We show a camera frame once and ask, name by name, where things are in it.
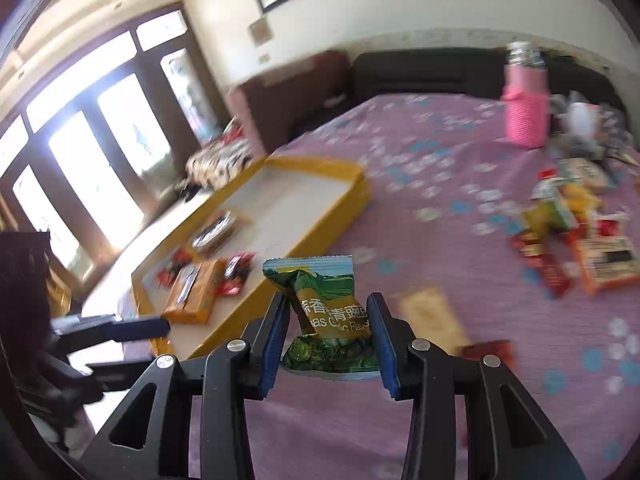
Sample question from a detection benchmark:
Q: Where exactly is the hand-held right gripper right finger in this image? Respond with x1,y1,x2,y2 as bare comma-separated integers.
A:
366,291,586,480

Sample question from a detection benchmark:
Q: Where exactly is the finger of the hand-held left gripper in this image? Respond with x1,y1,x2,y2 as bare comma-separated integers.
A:
47,314,172,356
82,357,157,392

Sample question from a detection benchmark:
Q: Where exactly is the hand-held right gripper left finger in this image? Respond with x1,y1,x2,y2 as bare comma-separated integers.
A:
80,290,291,480

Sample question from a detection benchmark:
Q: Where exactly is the cream snack bar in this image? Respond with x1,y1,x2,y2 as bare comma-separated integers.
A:
400,286,471,357

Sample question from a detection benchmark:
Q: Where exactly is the green pea snack packet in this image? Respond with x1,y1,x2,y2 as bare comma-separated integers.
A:
531,179,577,232
262,255,381,381

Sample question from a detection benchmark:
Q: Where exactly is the orange cracker pack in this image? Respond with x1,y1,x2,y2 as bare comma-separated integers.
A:
162,259,228,325
570,234,640,296

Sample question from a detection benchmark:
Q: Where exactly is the red candy wrapper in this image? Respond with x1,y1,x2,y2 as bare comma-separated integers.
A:
592,211,632,241
156,246,197,287

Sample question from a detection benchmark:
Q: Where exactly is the red candy with dark centre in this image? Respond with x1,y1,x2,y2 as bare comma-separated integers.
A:
222,251,257,297

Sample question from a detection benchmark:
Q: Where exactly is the dark red snack packet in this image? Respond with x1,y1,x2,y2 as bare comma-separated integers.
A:
459,339,516,367

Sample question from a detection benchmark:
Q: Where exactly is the cracker pack with dark label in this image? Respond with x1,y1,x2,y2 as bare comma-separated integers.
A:
191,211,238,252

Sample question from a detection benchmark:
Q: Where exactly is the yellow cardboard box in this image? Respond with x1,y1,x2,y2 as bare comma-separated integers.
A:
131,156,372,356

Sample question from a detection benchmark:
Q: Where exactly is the long red foil packet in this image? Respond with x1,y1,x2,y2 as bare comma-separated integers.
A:
511,232,573,300

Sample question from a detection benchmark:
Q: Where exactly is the yellow snack packet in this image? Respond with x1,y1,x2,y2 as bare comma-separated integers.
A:
524,185,603,233

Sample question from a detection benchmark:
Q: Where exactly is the patterned cloth bundle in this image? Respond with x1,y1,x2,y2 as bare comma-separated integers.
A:
185,132,254,189

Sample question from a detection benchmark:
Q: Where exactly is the brown wooden nightstand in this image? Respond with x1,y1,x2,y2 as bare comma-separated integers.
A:
229,50,352,162

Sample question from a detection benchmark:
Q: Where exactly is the clear bag with green label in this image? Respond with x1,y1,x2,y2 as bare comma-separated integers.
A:
556,157,617,195

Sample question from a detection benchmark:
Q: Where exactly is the bottle in pink knitted sleeve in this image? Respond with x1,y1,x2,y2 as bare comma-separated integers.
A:
502,41,551,149

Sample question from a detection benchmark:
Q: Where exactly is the dark headboard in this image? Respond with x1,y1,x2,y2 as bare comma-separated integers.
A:
352,47,626,112

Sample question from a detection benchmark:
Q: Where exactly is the white round jar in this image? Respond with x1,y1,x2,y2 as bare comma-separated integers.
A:
567,101,601,136

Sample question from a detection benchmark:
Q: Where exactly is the glass door with dark frame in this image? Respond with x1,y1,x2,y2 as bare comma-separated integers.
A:
0,4,237,283

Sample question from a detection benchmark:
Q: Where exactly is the wall switch plate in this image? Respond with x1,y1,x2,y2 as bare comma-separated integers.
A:
249,16,274,47

